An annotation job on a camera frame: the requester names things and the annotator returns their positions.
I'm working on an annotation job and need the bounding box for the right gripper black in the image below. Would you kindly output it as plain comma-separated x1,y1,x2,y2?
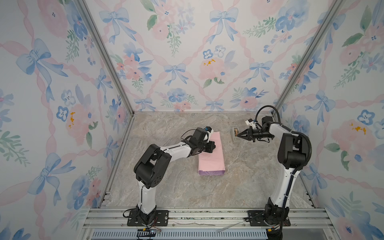
237,127,272,142

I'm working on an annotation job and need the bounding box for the purple pink wrapping paper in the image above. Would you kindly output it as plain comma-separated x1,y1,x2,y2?
198,132,226,176

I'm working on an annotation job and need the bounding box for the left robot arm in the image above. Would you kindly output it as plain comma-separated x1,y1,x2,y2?
134,139,216,215

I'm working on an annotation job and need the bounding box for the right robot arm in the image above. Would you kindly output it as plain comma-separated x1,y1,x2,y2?
235,122,312,227

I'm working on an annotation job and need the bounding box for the grey tape dispenser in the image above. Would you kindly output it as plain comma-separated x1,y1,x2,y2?
231,127,240,143

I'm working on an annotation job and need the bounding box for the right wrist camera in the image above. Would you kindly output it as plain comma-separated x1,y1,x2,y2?
245,116,273,130

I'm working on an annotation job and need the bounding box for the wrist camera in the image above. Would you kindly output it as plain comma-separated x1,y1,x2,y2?
245,116,273,130
193,127,214,143

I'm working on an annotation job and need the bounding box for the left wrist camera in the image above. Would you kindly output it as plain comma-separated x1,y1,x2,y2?
193,127,214,143

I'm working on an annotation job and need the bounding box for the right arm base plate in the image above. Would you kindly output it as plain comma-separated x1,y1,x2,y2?
244,210,282,227

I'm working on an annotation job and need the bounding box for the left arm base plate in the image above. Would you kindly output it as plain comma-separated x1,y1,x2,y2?
123,209,170,228

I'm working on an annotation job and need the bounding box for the aluminium frame rail front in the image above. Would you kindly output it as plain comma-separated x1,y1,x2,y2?
82,207,333,230

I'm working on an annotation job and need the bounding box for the vented cable duct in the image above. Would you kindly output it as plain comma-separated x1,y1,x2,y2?
90,229,269,240

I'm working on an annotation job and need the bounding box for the right aluminium corner post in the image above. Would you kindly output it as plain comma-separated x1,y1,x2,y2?
273,0,345,115

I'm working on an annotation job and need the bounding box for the aluminium corner post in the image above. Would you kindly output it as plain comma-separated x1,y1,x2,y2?
74,0,134,117
273,0,345,115

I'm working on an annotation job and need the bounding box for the left aluminium corner post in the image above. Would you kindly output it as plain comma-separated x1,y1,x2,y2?
74,0,134,117

